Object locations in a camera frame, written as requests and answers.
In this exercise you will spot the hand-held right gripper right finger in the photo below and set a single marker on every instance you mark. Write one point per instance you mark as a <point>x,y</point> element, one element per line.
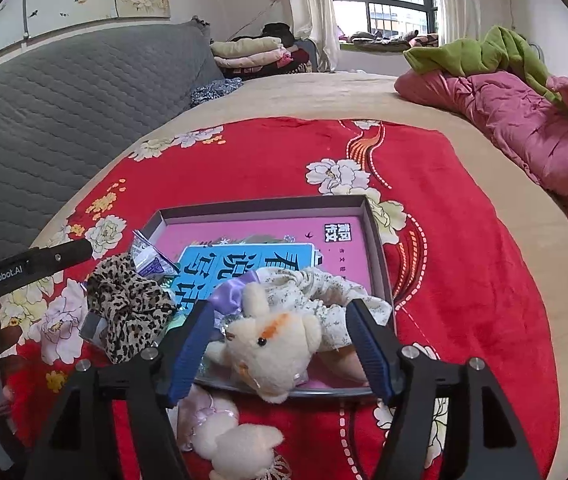
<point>374,355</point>

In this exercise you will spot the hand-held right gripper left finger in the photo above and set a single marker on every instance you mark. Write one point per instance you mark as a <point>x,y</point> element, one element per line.
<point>189,355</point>

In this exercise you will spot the pink quilt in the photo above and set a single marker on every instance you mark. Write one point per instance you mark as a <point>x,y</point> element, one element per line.
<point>529,125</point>

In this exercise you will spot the grey quilted cover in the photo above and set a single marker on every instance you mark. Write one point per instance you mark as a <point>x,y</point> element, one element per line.
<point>64,110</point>

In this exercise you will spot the leopard print scrunchie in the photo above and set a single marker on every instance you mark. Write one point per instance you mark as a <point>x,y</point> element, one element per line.
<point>129,305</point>

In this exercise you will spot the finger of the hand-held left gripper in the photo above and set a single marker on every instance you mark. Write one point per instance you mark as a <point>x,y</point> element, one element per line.
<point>64,255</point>

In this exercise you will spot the grey box with pink bottom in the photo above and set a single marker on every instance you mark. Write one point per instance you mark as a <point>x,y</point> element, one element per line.
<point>344,260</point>

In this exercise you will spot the purple satin scrunchie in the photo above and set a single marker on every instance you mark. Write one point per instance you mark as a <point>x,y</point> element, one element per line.
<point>229,297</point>

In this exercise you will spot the cream floral scrunchie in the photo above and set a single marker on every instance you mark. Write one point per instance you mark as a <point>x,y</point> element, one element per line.
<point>329,295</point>

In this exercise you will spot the white curtain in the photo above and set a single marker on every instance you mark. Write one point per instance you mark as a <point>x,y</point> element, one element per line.
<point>311,10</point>
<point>459,0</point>

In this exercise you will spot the blue patterned cloth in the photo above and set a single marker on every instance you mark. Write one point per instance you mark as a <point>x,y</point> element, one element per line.
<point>216,91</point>

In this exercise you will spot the cream plush doll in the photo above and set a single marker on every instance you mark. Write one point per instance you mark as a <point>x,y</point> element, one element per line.
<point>236,445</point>

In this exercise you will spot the green blanket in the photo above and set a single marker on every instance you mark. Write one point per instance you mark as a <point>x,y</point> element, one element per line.
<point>494,50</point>

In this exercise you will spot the clothes on window sill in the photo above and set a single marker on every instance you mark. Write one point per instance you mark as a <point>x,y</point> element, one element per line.
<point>389,41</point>

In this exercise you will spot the blue and white packet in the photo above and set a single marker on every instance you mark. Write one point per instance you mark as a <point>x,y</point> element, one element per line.
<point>151,260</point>

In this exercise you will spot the black garment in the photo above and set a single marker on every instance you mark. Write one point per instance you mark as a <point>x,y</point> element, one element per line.
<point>279,31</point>

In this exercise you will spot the cream plush rabbit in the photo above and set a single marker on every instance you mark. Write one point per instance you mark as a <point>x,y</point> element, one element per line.
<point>269,355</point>

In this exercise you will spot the red floral blanket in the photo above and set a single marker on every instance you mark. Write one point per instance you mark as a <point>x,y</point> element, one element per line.
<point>464,260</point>

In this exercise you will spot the stack of folded clothes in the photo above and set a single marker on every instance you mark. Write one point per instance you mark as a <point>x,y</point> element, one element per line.
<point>249,52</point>

